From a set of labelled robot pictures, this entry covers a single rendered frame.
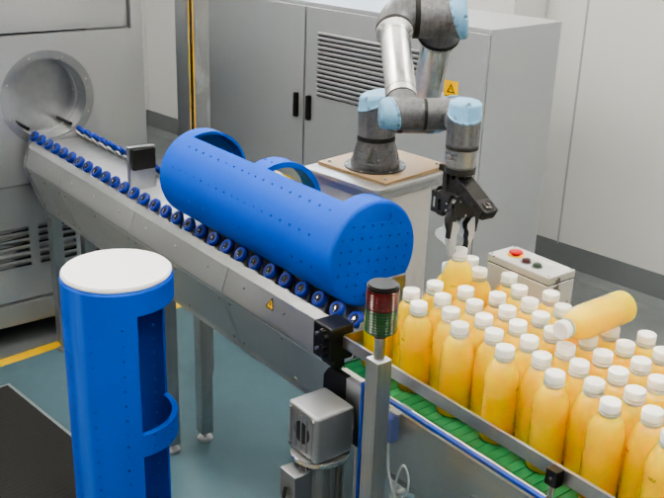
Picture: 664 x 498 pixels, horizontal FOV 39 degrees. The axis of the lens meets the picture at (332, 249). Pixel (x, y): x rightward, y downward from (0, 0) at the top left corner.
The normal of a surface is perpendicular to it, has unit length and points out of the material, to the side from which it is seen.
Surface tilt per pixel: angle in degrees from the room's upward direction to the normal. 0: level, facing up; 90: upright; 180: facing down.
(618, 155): 90
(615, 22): 90
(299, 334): 71
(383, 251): 90
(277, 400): 0
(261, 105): 90
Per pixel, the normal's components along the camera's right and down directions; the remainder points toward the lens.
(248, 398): 0.04, -0.93
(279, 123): -0.72, 0.23
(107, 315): 0.01, 0.37
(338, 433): 0.61, 0.30
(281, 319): -0.73, -0.12
